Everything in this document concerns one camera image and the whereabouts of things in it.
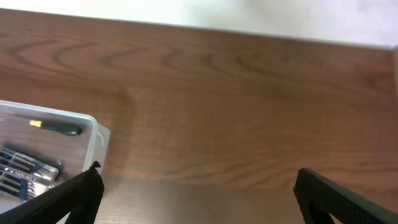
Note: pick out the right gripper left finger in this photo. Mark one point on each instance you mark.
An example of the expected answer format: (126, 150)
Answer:
(78, 198)

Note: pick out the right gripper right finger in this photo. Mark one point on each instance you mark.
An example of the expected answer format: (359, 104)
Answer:
(322, 200)

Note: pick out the blue precision screwdriver set case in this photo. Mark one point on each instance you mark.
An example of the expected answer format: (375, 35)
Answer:
(23, 177)

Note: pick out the black yellow screwdriver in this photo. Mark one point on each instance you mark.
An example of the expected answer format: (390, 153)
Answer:
(62, 128)

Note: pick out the clear plastic container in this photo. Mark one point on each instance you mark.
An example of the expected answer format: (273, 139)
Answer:
(71, 155)

